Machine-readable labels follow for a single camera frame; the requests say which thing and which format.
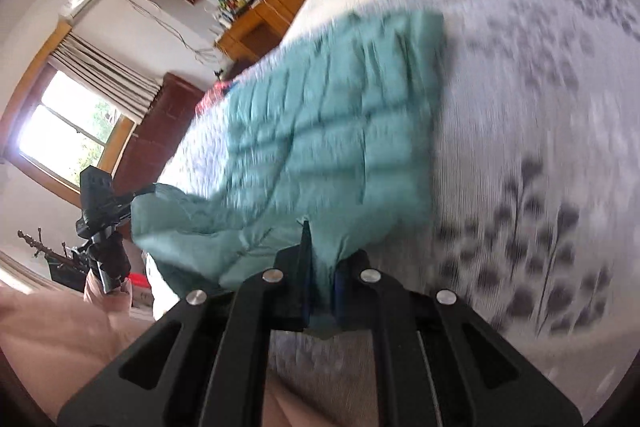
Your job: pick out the striped window curtain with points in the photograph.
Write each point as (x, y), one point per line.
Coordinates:
(129, 91)

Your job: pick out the teal quilted puffer jacket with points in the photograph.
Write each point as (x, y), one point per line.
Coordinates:
(331, 134)

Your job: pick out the left hand in black glove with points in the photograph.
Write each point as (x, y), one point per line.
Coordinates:
(108, 260)

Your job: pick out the brown wooden headboard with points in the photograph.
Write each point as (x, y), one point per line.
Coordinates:
(155, 140)

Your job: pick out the dark wooden coat rack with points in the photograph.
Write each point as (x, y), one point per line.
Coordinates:
(69, 269)

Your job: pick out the red patterned cloth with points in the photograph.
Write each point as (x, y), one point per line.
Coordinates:
(213, 96)

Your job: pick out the grey floral quilted bedspread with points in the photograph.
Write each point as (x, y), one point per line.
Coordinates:
(537, 182)

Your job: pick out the wooden framed window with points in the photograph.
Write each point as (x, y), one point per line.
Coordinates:
(52, 127)

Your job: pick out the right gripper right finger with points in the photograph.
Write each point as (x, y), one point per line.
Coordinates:
(349, 307)

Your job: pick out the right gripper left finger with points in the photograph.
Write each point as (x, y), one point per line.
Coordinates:
(295, 294)

